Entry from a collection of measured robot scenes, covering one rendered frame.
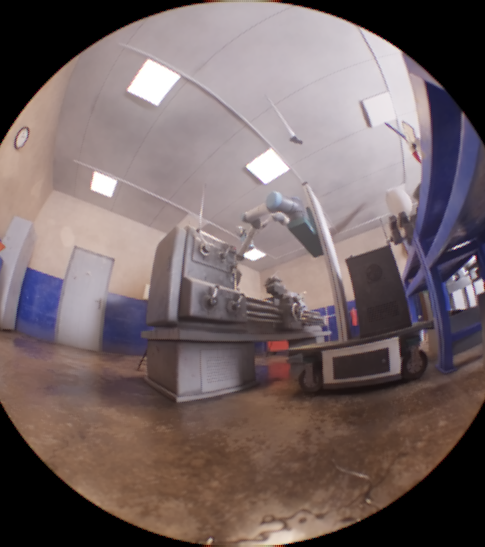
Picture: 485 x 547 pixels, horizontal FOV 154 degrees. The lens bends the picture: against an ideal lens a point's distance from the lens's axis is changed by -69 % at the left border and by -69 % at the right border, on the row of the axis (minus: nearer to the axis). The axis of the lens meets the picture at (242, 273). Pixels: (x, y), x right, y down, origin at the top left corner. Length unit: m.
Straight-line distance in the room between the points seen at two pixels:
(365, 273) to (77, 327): 4.53
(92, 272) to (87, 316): 0.98
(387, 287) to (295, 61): 2.94
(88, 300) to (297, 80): 5.40
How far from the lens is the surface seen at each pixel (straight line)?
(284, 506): 0.48
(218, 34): 3.06
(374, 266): 1.22
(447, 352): 1.26
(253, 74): 3.04
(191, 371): 1.23
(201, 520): 0.46
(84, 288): 4.40
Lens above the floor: 0.38
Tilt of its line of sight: 22 degrees up
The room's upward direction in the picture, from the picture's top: 2 degrees counter-clockwise
